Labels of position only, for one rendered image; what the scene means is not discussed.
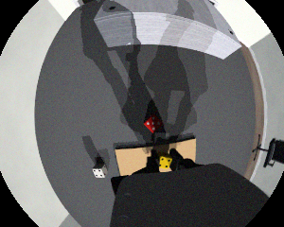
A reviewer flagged yellow die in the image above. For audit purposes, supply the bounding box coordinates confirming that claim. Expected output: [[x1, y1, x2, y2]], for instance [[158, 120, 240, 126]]
[[158, 151, 172, 169]]

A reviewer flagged tan square mat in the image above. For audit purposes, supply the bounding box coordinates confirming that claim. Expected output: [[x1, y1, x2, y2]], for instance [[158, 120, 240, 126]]
[[115, 138, 196, 176]]

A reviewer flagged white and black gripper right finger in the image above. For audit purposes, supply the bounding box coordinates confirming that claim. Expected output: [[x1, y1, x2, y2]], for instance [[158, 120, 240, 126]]
[[169, 148, 204, 171]]

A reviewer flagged white die with black pips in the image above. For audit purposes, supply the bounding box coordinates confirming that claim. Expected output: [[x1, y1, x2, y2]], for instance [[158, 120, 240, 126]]
[[92, 164, 108, 178]]

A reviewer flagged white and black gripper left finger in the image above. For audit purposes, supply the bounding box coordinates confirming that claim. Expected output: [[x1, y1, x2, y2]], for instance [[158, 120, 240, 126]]
[[111, 149, 160, 195]]

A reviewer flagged red die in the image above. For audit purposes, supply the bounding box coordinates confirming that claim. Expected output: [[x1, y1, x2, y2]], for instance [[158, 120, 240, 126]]
[[144, 113, 163, 132]]

